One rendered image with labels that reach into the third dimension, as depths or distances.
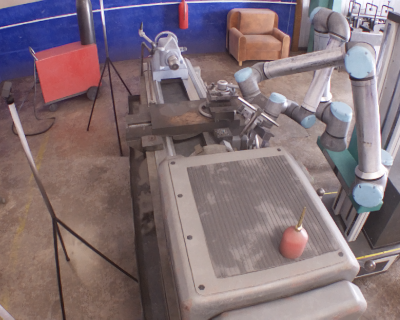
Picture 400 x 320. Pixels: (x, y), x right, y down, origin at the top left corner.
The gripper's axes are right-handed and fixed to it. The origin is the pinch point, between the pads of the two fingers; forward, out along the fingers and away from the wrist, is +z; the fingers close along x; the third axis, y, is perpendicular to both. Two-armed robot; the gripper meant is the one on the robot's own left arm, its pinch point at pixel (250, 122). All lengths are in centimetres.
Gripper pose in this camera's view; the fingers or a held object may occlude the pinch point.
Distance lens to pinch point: 132.4
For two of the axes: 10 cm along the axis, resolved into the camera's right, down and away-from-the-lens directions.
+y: -5.1, 7.1, 4.8
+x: -8.3, -5.6, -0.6
